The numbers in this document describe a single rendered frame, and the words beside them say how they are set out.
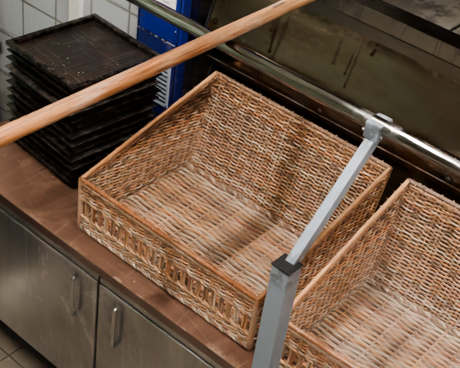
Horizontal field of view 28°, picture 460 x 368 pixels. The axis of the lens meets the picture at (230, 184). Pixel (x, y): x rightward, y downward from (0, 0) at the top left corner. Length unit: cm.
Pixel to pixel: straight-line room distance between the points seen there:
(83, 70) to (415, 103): 80
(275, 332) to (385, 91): 66
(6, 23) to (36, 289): 100
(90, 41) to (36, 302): 70
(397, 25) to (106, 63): 74
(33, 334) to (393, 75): 120
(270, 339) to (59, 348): 88
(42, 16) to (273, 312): 149
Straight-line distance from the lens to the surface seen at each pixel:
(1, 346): 277
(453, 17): 212
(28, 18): 297
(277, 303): 169
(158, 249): 206
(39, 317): 251
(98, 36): 244
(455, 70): 201
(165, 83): 253
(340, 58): 217
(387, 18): 205
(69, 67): 230
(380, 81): 212
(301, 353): 188
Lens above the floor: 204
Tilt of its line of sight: 37 degrees down
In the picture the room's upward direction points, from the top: 9 degrees clockwise
